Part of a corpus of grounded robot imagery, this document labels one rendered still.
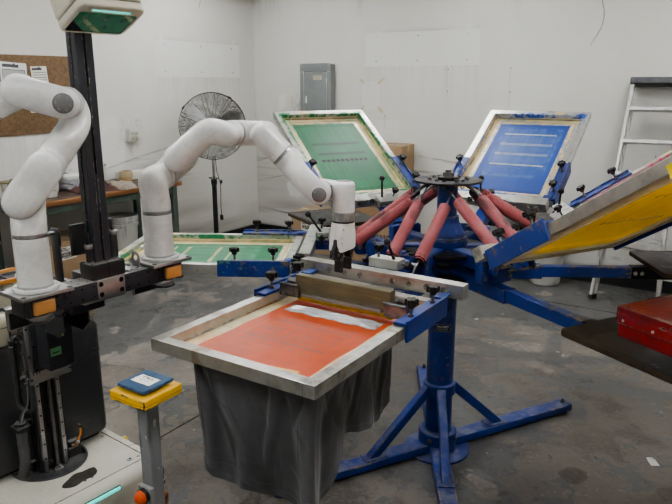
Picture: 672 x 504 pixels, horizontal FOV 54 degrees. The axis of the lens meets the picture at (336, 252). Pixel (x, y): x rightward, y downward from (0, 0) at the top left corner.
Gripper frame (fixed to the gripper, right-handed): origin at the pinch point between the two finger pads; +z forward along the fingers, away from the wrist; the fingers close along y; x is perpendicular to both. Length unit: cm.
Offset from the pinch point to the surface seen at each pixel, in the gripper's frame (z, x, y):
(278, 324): 16.4, -10.3, 22.7
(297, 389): 15, 24, 59
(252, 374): 15, 10, 59
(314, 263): 8.7, -27.3, -22.4
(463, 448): 110, 12, -90
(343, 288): 7.7, 1.1, 1.5
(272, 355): 16.4, 3.7, 43.5
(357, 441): 112, -35, -70
